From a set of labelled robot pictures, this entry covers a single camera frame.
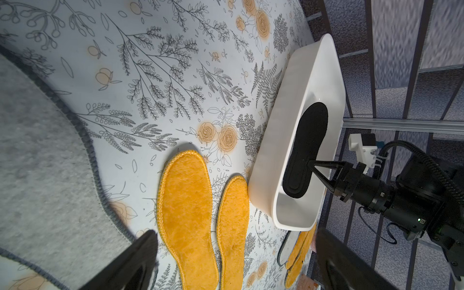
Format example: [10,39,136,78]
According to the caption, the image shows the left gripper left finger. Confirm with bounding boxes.
[81,230,158,290]

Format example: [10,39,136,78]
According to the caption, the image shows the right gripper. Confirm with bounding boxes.
[308,160,395,214]

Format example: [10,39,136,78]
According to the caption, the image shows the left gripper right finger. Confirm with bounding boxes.
[315,228,396,290]

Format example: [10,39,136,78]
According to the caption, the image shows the black insole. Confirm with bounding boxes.
[282,102,328,199]

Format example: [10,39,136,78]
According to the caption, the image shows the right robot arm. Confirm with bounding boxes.
[308,151,464,283]

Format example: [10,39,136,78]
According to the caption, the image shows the white plastic storage box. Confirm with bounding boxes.
[248,34,346,232]

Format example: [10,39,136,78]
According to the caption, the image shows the orange insole far right outer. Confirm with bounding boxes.
[285,250,312,289]

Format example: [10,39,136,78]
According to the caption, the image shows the orange insole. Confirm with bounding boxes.
[285,224,317,269]
[216,175,250,290]
[157,150,219,290]
[285,250,312,289]

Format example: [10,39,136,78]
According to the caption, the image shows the orange insole far right inner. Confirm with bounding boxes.
[285,224,317,269]

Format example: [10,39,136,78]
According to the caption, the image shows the grey felt insole right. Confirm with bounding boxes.
[277,231,298,267]

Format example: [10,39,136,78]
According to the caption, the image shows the grey felt insole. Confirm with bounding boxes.
[277,231,298,267]
[1,48,138,290]

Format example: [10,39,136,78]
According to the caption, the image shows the orange insole centre left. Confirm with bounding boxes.
[157,150,219,290]

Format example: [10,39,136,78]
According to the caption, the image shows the grey felt insole left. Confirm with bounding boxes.
[1,48,138,290]

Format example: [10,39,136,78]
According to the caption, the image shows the orange insole centre right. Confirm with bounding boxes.
[216,175,250,290]

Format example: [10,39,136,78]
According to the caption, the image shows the floral table cloth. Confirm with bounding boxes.
[0,0,320,290]

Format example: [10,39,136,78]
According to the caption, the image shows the black corrugated cable conduit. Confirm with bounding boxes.
[376,139,464,207]

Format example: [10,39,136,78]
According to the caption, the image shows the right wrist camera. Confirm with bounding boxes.
[348,133,378,175]

